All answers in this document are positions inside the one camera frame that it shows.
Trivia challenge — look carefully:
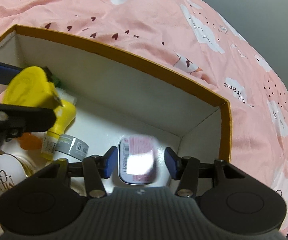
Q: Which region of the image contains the pink labelled tin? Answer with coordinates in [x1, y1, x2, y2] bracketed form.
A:
[118, 134, 158, 185]

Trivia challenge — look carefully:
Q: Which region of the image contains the orange cardboard box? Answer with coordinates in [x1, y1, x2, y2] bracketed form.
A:
[0, 24, 232, 240]

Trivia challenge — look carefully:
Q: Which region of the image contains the yellow bulb-shaped bottle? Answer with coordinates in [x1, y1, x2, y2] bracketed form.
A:
[41, 100, 76, 161]

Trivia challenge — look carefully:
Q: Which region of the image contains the white paper tea sachet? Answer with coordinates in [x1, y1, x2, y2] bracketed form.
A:
[56, 87, 77, 106]

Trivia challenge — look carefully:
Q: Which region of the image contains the pink printed bed quilt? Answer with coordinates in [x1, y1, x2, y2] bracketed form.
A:
[0, 0, 288, 234]

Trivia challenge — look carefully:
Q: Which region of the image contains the white round compact case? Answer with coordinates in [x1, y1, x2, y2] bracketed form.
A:
[0, 153, 35, 197]

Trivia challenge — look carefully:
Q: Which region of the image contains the yellow tape measure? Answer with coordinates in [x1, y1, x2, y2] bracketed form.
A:
[2, 66, 62, 109]

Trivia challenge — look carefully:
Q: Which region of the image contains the orange small object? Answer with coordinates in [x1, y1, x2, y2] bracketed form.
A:
[17, 133, 43, 151]

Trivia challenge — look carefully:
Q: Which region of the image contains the grey white cream jar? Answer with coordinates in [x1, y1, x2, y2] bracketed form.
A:
[53, 134, 89, 163]

